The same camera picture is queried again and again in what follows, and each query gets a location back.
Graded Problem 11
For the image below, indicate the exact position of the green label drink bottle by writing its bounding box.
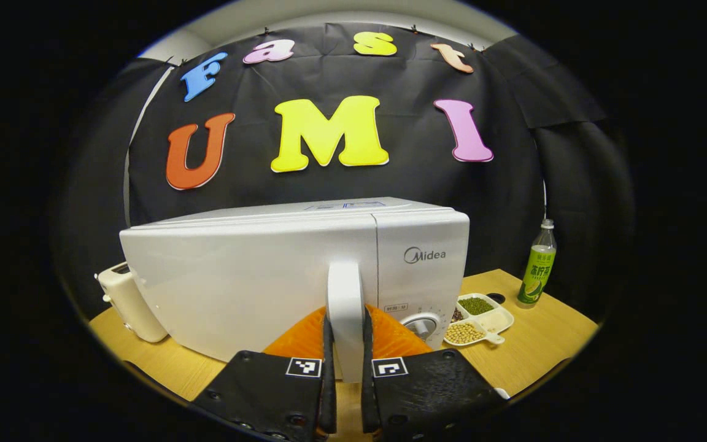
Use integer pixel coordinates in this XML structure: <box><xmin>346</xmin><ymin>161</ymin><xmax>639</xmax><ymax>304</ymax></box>
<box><xmin>516</xmin><ymin>219</ymin><xmax>558</xmax><ymax>309</ymax></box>

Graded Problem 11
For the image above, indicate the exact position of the pile of white grains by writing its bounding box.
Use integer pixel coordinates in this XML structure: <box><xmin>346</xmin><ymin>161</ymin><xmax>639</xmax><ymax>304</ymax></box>
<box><xmin>479</xmin><ymin>311</ymin><xmax>511</xmax><ymax>333</ymax></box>

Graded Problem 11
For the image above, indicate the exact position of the pile of yellow soybeans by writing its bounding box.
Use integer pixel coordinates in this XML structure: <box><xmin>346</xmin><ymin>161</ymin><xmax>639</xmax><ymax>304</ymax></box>
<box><xmin>447</xmin><ymin>322</ymin><xmax>487</xmax><ymax>345</ymax></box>

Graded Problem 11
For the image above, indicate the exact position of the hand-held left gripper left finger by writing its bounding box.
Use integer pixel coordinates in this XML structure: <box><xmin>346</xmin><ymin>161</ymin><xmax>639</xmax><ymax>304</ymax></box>
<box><xmin>191</xmin><ymin>306</ymin><xmax>338</xmax><ymax>442</ymax></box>

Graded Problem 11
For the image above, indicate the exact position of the white divided dish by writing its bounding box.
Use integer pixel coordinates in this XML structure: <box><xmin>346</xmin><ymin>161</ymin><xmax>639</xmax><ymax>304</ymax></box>
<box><xmin>443</xmin><ymin>293</ymin><xmax>515</xmax><ymax>347</ymax></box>

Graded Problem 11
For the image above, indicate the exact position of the white toaster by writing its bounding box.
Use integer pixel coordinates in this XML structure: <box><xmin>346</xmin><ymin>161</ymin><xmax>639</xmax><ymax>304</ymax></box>
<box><xmin>95</xmin><ymin>262</ymin><xmax>169</xmax><ymax>343</ymax></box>

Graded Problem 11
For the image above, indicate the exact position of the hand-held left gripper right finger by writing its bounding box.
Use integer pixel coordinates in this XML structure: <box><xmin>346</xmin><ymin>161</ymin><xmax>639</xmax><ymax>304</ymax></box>
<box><xmin>360</xmin><ymin>304</ymin><xmax>509</xmax><ymax>442</ymax></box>

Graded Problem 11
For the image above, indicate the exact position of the white microwave oven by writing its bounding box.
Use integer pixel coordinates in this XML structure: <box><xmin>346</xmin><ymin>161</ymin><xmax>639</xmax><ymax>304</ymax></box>
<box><xmin>119</xmin><ymin>196</ymin><xmax>471</xmax><ymax>384</ymax></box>

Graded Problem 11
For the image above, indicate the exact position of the pile of green mung beans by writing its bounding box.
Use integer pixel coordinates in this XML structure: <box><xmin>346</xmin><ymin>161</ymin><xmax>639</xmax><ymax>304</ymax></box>
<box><xmin>458</xmin><ymin>297</ymin><xmax>495</xmax><ymax>316</ymax></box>

